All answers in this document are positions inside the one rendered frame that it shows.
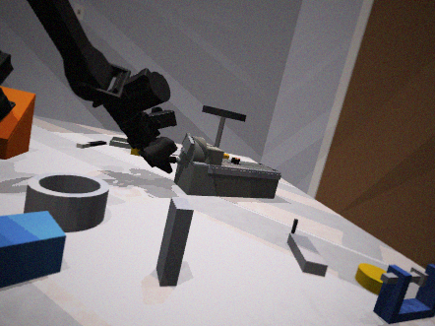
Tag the grey hollow cylinder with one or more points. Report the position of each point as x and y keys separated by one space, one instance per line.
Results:
x=75 y=201

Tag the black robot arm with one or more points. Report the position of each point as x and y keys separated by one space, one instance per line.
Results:
x=90 y=74

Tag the blue rectangular block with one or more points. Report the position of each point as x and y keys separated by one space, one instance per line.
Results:
x=31 y=247

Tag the yellow round disc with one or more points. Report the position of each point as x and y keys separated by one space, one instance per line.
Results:
x=368 y=276

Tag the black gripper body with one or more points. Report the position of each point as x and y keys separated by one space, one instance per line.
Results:
x=140 y=136

